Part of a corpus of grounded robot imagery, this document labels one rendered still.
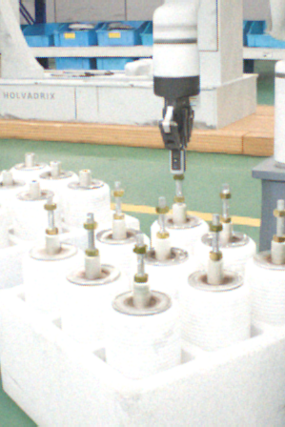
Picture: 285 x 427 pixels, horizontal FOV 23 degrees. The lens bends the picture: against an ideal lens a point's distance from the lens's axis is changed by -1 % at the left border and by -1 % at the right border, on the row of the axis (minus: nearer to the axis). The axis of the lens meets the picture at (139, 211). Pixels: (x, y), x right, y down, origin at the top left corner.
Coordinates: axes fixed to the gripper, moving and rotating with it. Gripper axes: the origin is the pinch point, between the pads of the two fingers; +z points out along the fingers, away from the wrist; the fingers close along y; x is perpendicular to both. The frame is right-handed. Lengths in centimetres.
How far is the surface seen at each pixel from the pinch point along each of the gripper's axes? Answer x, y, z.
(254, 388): -18.6, -27.6, 23.7
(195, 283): -9.9, -25.6, 10.3
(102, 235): 9.4, -10.7, 10.2
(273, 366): -20.5, -25.1, 21.5
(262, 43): 64, 449, 7
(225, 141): 31, 171, 31
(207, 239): -7.0, -8.2, 10.3
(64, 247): 13.1, -17.0, 10.3
